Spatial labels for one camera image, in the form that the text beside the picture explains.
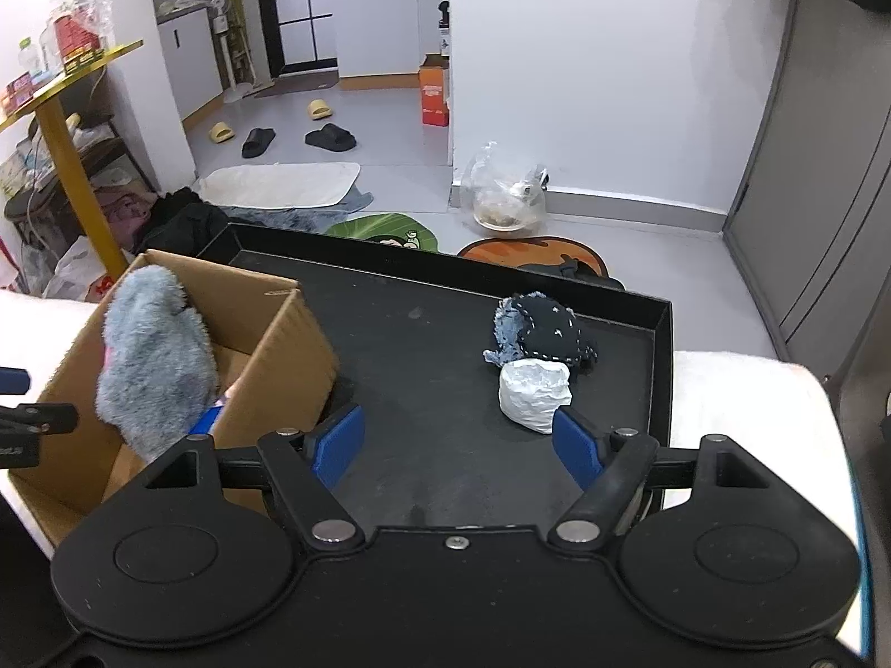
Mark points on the yellow slipper far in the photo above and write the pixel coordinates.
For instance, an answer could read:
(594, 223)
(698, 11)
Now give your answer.
(318, 109)

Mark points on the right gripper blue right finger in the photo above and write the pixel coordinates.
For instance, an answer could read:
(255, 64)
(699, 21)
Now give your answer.
(611, 467)

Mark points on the black dotted fabric toy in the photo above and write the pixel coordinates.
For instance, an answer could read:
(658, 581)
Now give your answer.
(552, 332)

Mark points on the white kitchen cabinet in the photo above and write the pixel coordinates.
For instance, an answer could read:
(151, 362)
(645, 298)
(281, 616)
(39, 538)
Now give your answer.
(383, 43)

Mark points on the orange round rug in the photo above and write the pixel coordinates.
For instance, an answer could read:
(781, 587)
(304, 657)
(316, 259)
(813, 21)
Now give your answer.
(535, 251)

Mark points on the grey plush toy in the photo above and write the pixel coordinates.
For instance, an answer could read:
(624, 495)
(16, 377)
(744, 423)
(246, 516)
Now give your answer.
(158, 375)

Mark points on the clear plastic bag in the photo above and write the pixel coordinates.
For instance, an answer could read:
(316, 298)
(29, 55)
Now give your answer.
(503, 191)

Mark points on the black clothes pile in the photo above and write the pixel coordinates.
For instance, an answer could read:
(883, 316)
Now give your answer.
(180, 222)

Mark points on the grey door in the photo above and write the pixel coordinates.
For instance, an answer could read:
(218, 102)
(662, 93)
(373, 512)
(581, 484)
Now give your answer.
(810, 228)

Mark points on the yellow round side table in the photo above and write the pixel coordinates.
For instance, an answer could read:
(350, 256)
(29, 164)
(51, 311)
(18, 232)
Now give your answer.
(45, 105)

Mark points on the red box on table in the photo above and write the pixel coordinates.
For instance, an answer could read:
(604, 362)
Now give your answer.
(78, 46)

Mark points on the black shallow tray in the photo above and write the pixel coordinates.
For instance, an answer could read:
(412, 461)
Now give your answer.
(410, 330)

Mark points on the black slipper left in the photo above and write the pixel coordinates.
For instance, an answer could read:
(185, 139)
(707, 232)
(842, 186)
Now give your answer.
(257, 142)

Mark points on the brown cardboard box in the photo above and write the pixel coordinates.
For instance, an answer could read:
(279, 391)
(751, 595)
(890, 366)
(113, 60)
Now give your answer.
(271, 354)

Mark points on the white soft ball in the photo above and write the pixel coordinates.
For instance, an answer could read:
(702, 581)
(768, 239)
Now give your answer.
(530, 391)

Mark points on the yellow slipper near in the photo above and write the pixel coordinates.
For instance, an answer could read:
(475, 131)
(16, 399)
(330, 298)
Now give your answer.
(220, 133)

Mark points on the pink small box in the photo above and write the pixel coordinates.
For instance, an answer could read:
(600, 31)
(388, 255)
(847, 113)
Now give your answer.
(19, 92)

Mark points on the white standing fan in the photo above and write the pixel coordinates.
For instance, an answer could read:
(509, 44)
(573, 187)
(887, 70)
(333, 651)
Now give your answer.
(237, 61)

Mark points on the white red shopping bag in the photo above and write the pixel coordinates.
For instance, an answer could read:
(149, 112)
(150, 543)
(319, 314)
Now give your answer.
(79, 275)

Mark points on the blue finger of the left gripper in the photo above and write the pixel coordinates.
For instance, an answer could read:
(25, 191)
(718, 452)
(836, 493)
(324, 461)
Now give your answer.
(41, 418)
(14, 381)

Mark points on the yellow slipper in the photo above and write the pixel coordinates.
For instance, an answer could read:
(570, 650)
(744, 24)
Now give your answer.
(318, 109)
(220, 133)

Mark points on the blue tissue pack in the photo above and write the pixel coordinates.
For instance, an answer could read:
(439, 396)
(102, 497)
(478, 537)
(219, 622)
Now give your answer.
(206, 422)

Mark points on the green leaf cartoon rug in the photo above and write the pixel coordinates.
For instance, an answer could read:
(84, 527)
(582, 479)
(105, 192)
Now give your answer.
(389, 228)

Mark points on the orange cardboard box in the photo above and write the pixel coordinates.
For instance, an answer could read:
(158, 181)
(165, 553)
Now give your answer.
(432, 80)

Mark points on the white floor mat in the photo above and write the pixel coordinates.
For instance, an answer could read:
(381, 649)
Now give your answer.
(279, 186)

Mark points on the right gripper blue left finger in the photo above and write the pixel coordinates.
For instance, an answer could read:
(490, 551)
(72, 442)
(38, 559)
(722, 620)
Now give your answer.
(301, 471)

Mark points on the blue grey fluffy rug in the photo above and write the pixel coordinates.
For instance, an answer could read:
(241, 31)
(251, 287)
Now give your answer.
(303, 219)

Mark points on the blue denim fabric toy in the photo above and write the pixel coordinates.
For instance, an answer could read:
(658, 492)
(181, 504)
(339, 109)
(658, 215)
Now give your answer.
(507, 325)

